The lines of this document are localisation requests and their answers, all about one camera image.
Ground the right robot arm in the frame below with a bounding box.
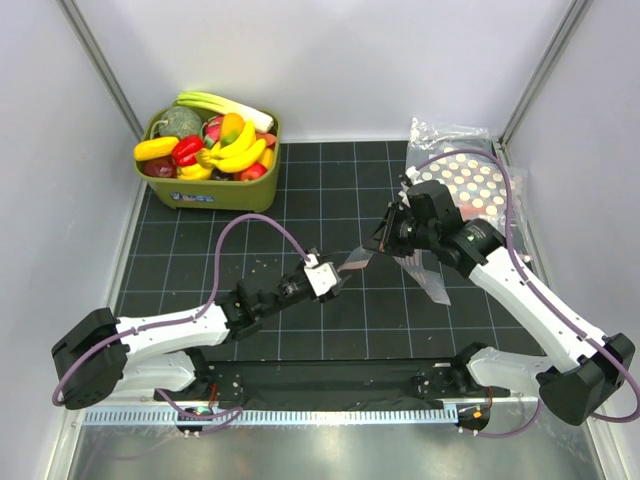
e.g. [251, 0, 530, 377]
[364, 181, 639, 426]

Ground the pink dragon fruit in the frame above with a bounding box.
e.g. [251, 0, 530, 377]
[199, 115, 224, 149]

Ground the green melon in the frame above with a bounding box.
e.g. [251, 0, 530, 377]
[149, 106, 202, 139]

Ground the olive green plastic basket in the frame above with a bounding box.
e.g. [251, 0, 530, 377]
[133, 109, 281, 213]

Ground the orange yellow mango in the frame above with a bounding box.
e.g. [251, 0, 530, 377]
[219, 113, 245, 147]

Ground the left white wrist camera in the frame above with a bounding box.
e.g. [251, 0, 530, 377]
[303, 253, 341, 299]

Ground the yellow banana bunch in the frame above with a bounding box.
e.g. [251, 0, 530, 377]
[195, 120, 267, 173]

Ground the left aluminium frame post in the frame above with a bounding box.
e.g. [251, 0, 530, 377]
[56, 0, 144, 139]

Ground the small yellow banana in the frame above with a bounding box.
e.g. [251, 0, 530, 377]
[177, 163, 213, 181]

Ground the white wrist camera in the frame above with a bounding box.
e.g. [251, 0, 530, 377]
[303, 253, 341, 299]
[398, 172, 420, 207]

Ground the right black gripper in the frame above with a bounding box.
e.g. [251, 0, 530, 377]
[363, 202, 437, 259]

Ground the yellow squash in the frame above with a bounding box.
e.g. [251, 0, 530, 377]
[133, 136, 180, 162]

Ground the aluminium frame post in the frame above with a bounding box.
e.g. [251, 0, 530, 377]
[56, 0, 144, 139]
[498, 0, 593, 150]

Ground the red bell pepper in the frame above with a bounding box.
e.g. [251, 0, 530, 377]
[171, 135, 205, 168]

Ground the dark red apple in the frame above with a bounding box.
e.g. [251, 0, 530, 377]
[142, 156, 177, 179]

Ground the yellow lemon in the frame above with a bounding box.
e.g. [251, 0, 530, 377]
[257, 147, 275, 170]

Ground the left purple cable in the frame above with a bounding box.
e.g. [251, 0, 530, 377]
[52, 213, 321, 407]

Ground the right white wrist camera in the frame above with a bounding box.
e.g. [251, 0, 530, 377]
[398, 172, 420, 207]

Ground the purple cable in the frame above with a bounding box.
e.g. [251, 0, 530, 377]
[404, 147, 640, 439]
[52, 213, 321, 407]

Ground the stack of dotted zip bags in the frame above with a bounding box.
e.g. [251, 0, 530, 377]
[405, 118, 526, 232]

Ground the clear pink zip bag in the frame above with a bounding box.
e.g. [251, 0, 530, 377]
[337, 245, 451, 306]

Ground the right aluminium frame post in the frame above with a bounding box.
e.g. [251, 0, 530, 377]
[498, 0, 593, 150]

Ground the slotted cable duct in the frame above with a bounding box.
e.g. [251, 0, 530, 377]
[83, 404, 458, 427]

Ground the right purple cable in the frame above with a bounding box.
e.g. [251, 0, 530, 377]
[404, 147, 640, 439]

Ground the green white leek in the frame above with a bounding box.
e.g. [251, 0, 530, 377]
[175, 91, 275, 133]

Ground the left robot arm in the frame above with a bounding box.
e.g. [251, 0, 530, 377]
[51, 249, 344, 410]

